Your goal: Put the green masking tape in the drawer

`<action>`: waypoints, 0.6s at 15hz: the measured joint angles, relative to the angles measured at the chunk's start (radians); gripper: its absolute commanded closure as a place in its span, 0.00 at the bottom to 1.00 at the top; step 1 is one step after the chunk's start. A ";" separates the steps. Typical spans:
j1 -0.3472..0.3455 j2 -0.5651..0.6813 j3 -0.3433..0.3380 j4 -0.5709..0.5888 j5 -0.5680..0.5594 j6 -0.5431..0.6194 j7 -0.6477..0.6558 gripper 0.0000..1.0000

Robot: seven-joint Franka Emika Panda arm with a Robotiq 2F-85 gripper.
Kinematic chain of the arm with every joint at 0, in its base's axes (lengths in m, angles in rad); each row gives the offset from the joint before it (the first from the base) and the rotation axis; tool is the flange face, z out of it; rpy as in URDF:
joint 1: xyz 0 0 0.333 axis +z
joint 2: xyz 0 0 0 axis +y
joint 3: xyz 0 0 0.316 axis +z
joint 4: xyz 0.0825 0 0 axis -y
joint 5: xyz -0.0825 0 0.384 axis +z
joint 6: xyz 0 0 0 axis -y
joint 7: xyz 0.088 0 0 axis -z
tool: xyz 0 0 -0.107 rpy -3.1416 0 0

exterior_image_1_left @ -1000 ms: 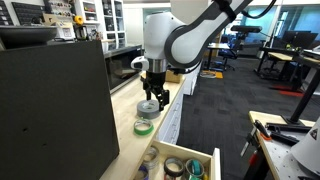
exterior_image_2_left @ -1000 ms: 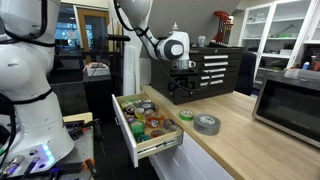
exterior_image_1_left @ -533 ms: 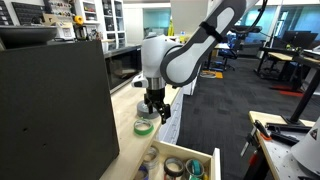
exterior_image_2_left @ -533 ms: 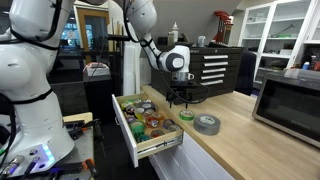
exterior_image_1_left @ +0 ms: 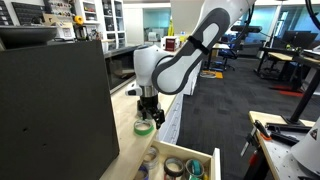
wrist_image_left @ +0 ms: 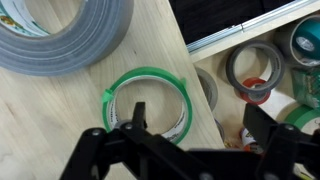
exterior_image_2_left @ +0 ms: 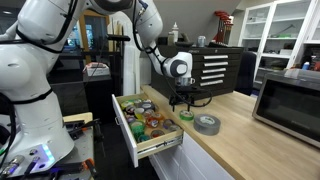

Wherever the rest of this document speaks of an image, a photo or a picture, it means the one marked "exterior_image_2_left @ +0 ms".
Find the teal tape roll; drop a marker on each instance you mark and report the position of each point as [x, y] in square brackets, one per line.
[143, 137]

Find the white and pink box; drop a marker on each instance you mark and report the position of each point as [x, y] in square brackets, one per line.
[96, 69]

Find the black and orange clamp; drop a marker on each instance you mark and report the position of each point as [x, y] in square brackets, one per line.
[89, 165]

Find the clear tape roll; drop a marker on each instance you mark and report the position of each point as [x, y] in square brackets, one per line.
[174, 128]

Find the black chair back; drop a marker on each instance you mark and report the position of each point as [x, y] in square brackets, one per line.
[246, 73]

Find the wide black tape roll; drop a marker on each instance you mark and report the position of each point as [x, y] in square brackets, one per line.
[147, 106]

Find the black bowl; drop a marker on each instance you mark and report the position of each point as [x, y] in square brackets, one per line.
[184, 44]

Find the blue tape roll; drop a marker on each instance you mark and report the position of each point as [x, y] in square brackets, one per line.
[167, 124]

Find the light green tape roll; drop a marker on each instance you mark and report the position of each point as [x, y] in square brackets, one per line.
[126, 104]

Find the wooden drawer with white front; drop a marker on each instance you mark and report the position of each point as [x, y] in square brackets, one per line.
[125, 133]

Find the white board panel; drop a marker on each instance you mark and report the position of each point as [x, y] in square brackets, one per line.
[130, 70]

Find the black metal clamp bars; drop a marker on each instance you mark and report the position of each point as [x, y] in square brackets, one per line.
[78, 126]

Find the grey duct tape roll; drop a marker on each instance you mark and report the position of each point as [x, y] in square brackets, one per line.
[206, 130]

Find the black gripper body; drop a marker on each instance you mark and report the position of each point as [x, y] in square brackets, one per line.
[185, 94]

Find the dark green tape roll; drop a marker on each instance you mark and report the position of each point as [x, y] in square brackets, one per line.
[137, 127]

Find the white base cabinet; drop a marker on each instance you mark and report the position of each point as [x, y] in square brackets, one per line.
[186, 163]

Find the green masking tape roll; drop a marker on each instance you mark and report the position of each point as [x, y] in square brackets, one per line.
[186, 119]

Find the white shelf unit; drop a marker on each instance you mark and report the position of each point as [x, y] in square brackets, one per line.
[280, 30]

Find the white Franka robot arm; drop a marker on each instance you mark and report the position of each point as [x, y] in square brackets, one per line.
[33, 83]

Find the white squeeze bottle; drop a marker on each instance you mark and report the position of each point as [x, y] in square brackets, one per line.
[175, 33]

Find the orange tape roll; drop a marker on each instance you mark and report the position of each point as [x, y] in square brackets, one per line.
[152, 122]

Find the metal can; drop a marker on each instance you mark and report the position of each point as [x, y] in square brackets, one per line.
[201, 41]

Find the black steel microwave oven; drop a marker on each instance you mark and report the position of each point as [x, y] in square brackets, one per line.
[286, 110]

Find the purple tape roll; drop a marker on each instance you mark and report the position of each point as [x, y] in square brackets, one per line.
[130, 119]

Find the black tool chest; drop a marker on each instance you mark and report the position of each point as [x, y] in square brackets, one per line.
[233, 66]

